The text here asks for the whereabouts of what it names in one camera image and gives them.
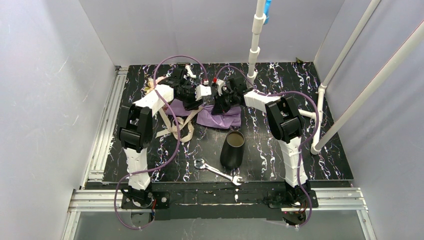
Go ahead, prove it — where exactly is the pink flower bunch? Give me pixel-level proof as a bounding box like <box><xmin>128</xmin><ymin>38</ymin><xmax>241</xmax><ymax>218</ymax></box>
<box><xmin>155</xmin><ymin>76</ymin><xmax>167</xmax><ymax>85</ymax></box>

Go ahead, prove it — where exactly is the purple wrapping paper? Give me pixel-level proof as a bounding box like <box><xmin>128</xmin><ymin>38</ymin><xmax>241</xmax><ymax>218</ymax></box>
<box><xmin>170</xmin><ymin>99</ymin><xmax>242</xmax><ymax>129</ymax></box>

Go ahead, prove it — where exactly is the cream ribbon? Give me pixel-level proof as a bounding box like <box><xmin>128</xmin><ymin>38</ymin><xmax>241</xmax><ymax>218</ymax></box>
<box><xmin>156</xmin><ymin>107</ymin><xmax>203</xmax><ymax>143</ymax></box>

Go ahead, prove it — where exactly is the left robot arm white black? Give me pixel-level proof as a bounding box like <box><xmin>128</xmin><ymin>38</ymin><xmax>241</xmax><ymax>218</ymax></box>
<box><xmin>117</xmin><ymin>65</ymin><xmax>211</xmax><ymax>191</ymax></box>

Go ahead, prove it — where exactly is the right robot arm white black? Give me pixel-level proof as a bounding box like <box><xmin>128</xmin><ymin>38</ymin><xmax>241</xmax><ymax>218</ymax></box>
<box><xmin>211</xmin><ymin>77</ymin><xmax>308</xmax><ymax>188</ymax></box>

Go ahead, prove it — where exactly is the black vase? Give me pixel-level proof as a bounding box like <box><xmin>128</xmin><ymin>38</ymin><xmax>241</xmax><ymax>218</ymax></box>
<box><xmin>220</xmin><ymin>131</ymin><xmax>245</xmax><ymax>170</ymax></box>

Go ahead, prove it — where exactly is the small spring connector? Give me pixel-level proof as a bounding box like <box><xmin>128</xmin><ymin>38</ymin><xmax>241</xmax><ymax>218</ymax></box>
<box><xmin>176</xmin><ymin>62</ymin><xmax>197</xmax><ymax>79</ymax></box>

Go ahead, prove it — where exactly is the silver wrench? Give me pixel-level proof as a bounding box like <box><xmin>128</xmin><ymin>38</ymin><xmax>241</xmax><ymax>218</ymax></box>
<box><xmin>194</xmin><ymin>159</ymin><xmax>243</xmax><ymax>186</ymax></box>

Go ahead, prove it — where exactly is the blue clip on pipe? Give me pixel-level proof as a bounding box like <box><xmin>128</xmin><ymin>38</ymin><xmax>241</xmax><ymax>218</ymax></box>
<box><xmin>263</xmin><ymin>0</ymin><xmax>272</xmax><ymax>25</ymax></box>

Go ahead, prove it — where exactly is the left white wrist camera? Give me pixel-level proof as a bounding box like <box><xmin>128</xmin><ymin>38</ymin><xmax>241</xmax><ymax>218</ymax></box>
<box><xmin>195</xmin><ymin>84</ymin><xmax>212</xmax><ymax>101</ymax></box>

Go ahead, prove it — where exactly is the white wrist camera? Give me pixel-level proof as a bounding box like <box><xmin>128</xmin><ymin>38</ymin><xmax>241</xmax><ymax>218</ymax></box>
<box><xmin>213</xmin><ymin>78</ymin><xmax>226</xmax><ymax>96</ymax></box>
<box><xmin>195</xmin><ymin>84</ymin><xmax>212</xmax><ymax>101</ymax></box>

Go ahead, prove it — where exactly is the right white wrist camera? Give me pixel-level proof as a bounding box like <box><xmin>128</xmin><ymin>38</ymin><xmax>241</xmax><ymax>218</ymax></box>
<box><xmin>213</xmin><ymin>78</ymin><xmax>226</xmax><ymax>96</ymax></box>

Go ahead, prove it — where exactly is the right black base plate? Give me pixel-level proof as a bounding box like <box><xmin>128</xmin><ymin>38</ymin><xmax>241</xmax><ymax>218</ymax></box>
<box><xmin>263</xmin><ymin>189</ymin><xmax>308</xmax><ymax>209</ymax></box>

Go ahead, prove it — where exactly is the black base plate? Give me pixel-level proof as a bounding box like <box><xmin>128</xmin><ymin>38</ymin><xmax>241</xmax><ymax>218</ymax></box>
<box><xmin>121</xmin><ymin>192</ymin><xmax>171</xmax><ymax>210</ymax></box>
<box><xmin>263</xmin><ymin>189</ymin><xmax>308</xmax><ymax>209</ymax></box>

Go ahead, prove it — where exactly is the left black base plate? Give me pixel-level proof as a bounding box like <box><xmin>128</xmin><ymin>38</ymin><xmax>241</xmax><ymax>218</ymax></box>
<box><xmin>121</xmin><ymin>192</ymin><xmax>171</xmax><ymax>210</ymax></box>

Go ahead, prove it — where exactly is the aluminium rail frame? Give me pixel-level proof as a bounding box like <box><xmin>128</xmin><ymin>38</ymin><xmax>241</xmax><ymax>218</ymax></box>
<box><xmin>63</xmin><ymin>65</ymin><xmax>376</xmax><ymax>240</ymax></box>

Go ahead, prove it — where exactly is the white pvc pipe frame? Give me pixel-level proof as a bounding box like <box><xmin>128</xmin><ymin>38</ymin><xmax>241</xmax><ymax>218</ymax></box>
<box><xmin>246</xmin><ymin>0</ymin><xmax>424</xmax><ymax>156</ymax></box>

